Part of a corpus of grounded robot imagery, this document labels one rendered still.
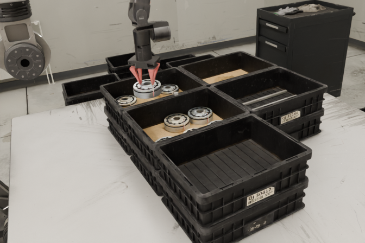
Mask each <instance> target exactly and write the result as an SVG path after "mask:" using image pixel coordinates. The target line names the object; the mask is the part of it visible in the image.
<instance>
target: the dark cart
mask: <svg viewBox="0 0 365 243"><path fill-rule="evenodd" d="M304 4H307V5H309V4H314V5H318V4H320V5H321V6H323V7H325V8H326V9H325V10H321V11H317V12H297V13H296V14H285V15H278V14H275V12H278V11H279V9H281V8H283V9H286V7H289V8H291V7H293V8H298V7H300V6H303V5H304ZM353 11H354V8H353V7H348V6H345V5H339V4H335V3H329V2H325V1H320V0H308V1H302V2H295V3H288V4H282V5H275V6H271V7H264V8H257V17H256V51H255V56H256V57H259V58H261V59H264V60H266V61H269V62H271V63H274V64H276V65H278V67H283V68H286V69H289V70H291V71H293V72H296V73H298V74H301V75H303V76H306V77H308V78H310V79H313V80H315V81H318V82H321V83H323V84H325V85H327V86H328V90H327V92H326V93H328V94H330V95H332V96H334V97H336V98H337V97H340V96H341V89H342V82H343V75H344V68H345V61H346V57H347V50H348V43H349V35H350V28H351V22H352V17H353Z"/></svg>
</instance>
